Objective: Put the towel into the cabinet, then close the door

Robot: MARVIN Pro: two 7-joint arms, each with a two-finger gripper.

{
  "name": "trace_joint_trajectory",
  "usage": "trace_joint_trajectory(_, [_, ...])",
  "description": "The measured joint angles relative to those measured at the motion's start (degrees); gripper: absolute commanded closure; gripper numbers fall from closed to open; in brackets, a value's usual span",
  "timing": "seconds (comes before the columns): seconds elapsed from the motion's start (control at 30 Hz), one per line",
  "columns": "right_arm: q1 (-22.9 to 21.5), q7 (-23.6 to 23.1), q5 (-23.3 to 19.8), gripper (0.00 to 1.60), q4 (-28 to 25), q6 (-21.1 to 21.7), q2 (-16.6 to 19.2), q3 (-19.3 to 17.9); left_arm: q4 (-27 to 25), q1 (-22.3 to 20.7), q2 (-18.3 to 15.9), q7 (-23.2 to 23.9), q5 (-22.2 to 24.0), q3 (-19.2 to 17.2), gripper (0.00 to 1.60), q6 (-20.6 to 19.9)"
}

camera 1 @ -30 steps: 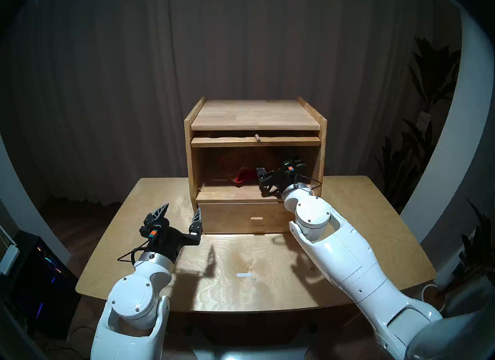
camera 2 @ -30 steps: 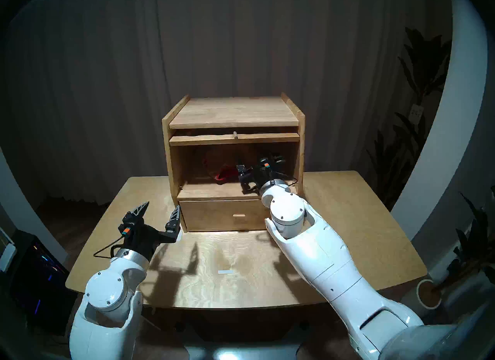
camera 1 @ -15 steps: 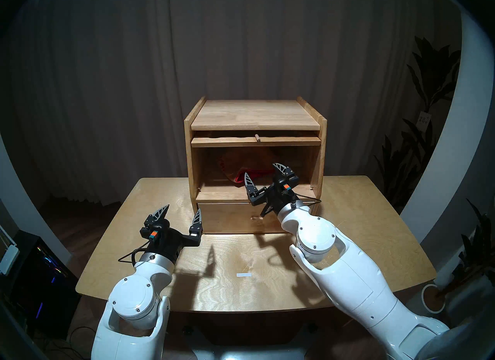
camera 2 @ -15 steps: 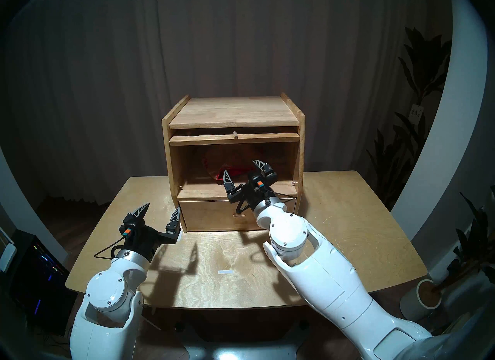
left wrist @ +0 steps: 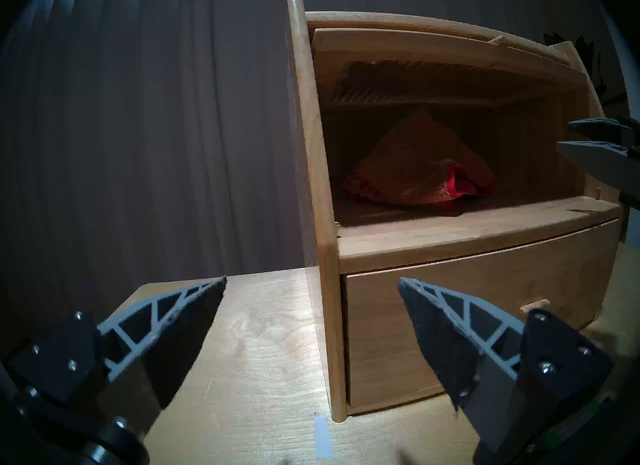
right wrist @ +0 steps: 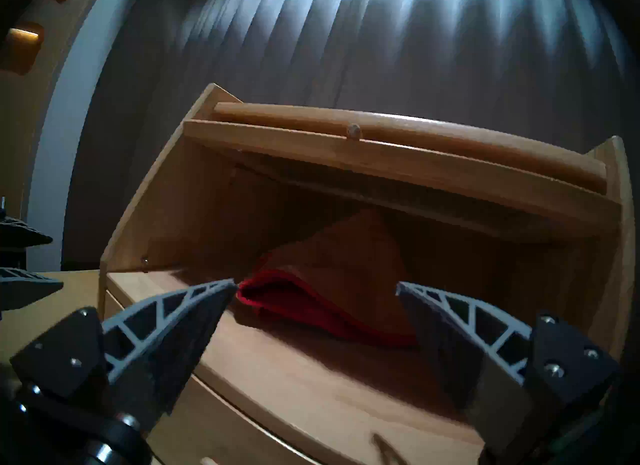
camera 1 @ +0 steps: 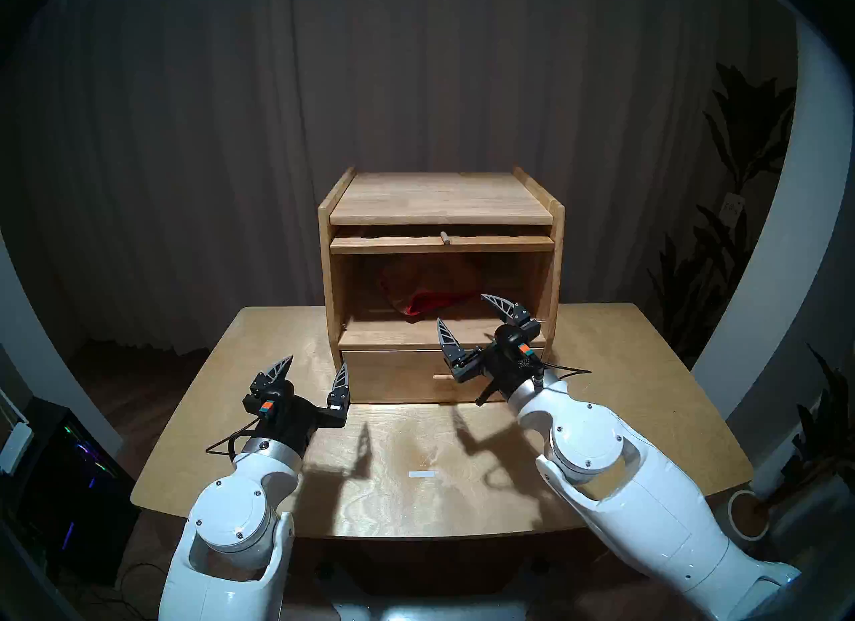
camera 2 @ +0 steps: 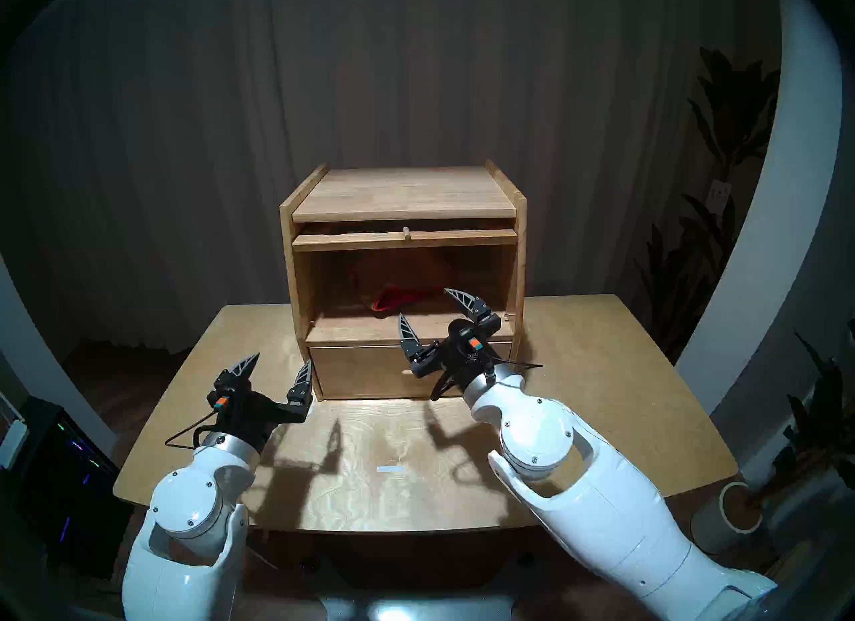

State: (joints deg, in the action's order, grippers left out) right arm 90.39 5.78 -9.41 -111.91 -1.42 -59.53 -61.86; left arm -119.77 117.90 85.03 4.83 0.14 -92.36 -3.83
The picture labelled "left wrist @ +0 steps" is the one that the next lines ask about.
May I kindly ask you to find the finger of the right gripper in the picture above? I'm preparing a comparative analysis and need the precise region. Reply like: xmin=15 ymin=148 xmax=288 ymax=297
xmin=568 ymin=117 xmax=640 ymax=149
xmin=556 ymin=140 xmax=640 ymax=206

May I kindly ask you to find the orange and red towel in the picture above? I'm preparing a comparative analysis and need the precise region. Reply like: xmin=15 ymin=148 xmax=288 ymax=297
xmin=342 ymin=109 xmax=497 ymax=215

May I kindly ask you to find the wooden drawer with knob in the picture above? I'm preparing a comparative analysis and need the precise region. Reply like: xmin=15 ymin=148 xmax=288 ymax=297
xmin=341 ymin=219 xmax=622 ymax=411

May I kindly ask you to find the light wooden cabinet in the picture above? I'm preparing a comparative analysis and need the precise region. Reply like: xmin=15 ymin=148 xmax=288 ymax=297
xmin=286 ymin=0 xmax=626 ymax=422

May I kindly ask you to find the short white tape strip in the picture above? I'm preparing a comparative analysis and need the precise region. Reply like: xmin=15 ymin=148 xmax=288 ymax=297
xmin=314 ymin=414 xmax=334 ymax=459

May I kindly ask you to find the grey pleated curtain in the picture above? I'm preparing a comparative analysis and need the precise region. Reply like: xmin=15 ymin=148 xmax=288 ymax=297
xmin=0 ymin=0 xmax=621 ymax=320

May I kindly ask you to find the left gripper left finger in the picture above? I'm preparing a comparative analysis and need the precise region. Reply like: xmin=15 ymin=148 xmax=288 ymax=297
xmin=7 ymin=276 xmax=228 ymax=438

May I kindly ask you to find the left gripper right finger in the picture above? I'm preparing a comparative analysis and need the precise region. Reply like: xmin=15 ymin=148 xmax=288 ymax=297
xmin=398 ymin=277 xmax=616 ymax=456

